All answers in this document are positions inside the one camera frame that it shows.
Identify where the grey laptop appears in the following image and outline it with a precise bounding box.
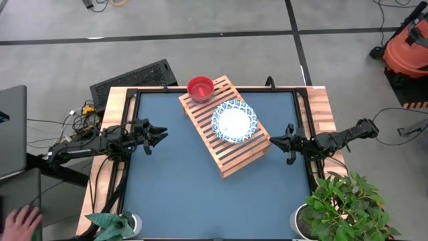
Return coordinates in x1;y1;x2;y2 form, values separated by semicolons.
0;84;27;178
0;167;43;232

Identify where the person's hand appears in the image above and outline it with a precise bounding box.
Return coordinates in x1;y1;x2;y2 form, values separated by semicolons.
0;205;43;241

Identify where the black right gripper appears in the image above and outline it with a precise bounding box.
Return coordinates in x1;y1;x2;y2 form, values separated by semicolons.
269;124;315;165

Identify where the black table frame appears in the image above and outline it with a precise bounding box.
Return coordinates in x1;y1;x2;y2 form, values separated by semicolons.
115;87;324;241

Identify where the wooden slatted shelf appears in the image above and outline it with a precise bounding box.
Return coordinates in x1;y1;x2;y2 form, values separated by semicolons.
178;75;272;180

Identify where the blue patterned paper bowl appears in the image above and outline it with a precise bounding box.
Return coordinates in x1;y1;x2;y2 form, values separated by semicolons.
211;99;259;144

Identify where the grey floor tool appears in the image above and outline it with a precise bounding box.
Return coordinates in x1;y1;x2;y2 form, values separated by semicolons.
397;122;428;137

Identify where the black perforated grate panel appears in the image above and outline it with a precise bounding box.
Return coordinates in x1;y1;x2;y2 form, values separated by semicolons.
89;59;179;113

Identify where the white plant pot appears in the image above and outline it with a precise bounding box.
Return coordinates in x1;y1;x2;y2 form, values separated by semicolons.
128;213;143;237
289;203;317;241

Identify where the black floor cable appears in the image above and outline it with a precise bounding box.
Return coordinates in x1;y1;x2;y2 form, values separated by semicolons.
372;107;428;147
372;0;422;46

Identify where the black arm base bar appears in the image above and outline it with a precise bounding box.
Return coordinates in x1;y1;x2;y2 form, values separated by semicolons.
26;152;90;187

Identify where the orange shop vacuum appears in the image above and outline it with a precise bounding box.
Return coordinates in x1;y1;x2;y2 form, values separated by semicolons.
369;1;428;80

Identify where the black hazard striped mat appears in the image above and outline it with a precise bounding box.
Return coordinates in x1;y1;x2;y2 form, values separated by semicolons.
384;68;428;109

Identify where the green leafy potted plant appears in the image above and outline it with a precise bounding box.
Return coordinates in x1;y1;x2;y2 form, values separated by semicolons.
302;171;402;241

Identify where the broad leaf green plant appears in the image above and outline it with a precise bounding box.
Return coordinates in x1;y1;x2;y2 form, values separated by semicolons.
85;210;135;241

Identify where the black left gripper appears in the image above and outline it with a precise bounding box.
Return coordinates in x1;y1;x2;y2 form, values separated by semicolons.
133;118;169;155

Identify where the red plastic bowl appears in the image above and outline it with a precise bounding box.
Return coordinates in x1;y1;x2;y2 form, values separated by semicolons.
187;75;215;104

